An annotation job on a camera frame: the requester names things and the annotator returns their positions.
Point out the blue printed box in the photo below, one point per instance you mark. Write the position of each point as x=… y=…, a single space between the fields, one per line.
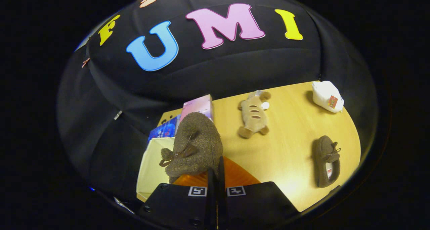
x=164 y=129

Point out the red clip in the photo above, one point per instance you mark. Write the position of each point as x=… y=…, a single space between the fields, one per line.
x=85 y=62

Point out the green fabric storage box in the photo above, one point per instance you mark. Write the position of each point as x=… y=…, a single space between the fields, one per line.
x=151 y=169

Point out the brown fuzzy shoe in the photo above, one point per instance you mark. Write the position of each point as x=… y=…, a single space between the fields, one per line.
x=198 y=139
x=324 y=149

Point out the white plush toy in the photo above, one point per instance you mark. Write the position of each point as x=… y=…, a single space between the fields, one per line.
x=324 y=94

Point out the brown bread plush toy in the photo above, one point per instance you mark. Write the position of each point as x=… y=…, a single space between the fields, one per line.
x=253 y=114

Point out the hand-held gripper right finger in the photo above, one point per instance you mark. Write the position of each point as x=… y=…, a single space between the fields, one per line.
x=258 y=203

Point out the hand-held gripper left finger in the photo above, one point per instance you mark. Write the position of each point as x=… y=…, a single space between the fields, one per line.
x=178 y=203

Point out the pink flat box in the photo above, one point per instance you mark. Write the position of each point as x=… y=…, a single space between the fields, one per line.
x=198 y=105

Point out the white clip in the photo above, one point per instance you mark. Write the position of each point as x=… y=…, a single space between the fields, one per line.
x=118 y=115

